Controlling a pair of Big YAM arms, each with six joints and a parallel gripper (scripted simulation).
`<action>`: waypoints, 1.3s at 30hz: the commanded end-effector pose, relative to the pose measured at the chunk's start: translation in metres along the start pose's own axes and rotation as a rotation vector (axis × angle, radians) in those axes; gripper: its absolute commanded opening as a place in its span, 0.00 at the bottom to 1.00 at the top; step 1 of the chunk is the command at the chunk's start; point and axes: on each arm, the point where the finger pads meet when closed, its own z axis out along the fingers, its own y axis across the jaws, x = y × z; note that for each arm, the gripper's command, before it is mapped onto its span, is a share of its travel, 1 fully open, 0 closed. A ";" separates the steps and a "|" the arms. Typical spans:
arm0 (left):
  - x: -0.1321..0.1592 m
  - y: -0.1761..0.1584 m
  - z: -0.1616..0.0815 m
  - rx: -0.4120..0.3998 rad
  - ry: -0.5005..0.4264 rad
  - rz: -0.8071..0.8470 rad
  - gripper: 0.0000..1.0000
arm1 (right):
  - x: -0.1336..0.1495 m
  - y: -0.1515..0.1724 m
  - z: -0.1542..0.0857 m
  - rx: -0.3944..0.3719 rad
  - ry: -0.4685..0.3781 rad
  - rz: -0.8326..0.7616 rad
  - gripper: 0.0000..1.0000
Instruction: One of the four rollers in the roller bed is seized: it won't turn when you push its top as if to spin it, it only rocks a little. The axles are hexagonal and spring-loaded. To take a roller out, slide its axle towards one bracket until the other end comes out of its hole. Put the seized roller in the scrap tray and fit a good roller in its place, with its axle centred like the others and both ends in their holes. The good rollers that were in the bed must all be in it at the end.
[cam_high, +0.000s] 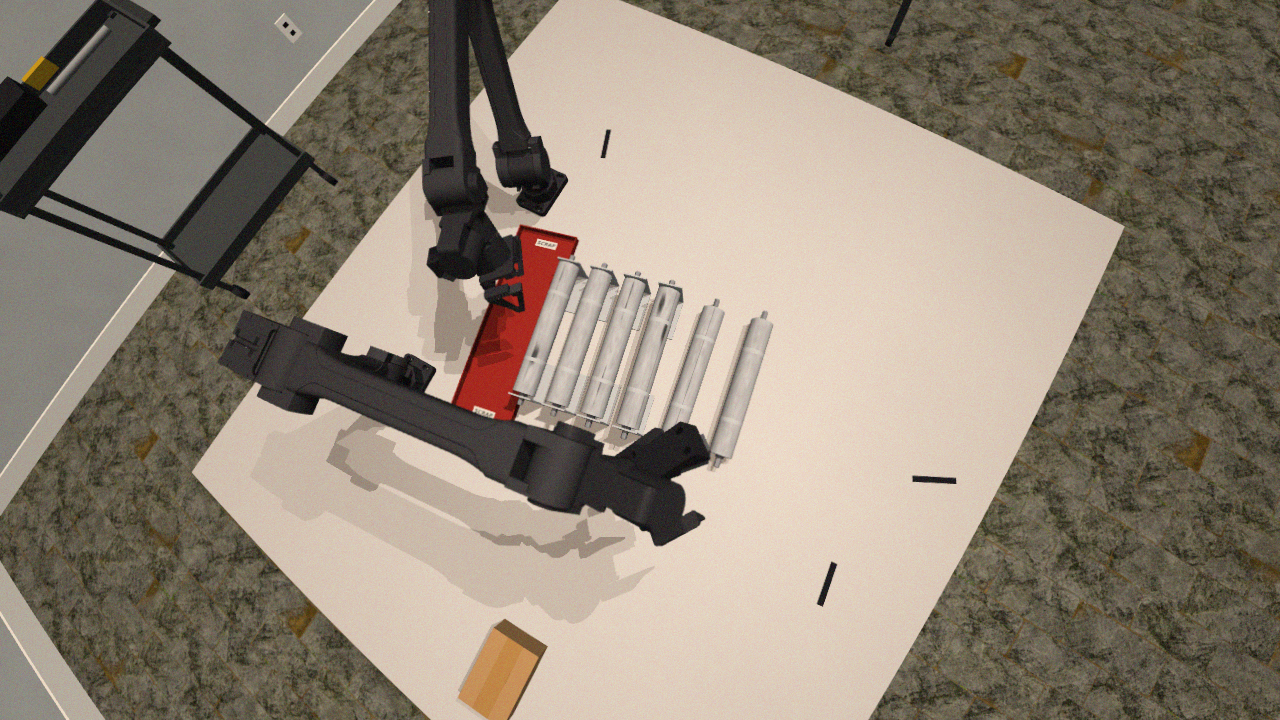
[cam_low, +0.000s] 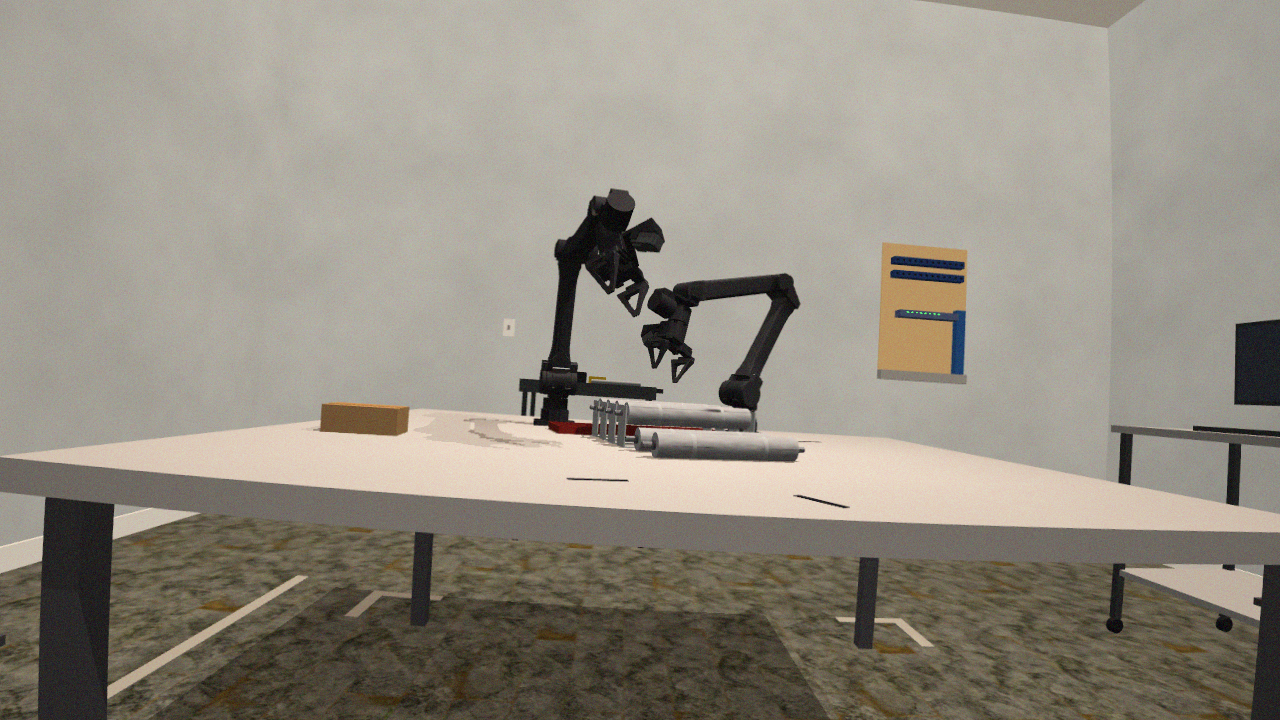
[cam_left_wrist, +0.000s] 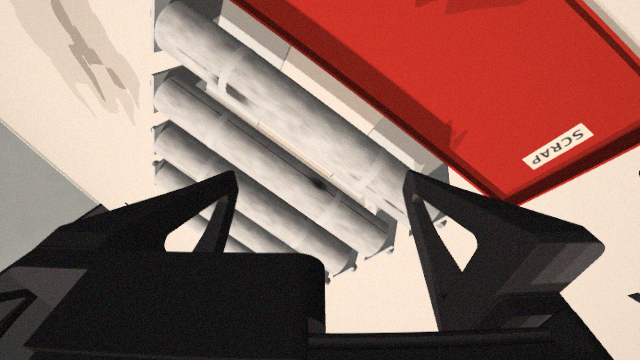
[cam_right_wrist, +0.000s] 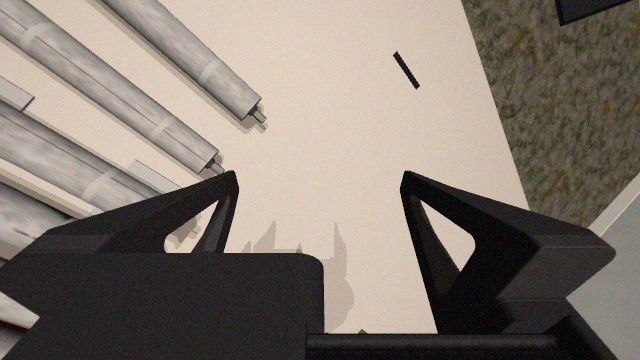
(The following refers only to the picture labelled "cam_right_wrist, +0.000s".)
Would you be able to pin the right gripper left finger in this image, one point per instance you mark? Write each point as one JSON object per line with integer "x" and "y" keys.
{"x": 142, "y": 227}

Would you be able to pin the red scrap tray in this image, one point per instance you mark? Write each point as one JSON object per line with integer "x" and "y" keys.
{"x": 13, "y": 327}

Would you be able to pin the black flat strip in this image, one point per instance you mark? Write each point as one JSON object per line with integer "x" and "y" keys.
{"x": 406, "y": 70}

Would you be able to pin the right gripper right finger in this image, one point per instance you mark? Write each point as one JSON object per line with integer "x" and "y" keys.
{"x": 518, "y": 253}

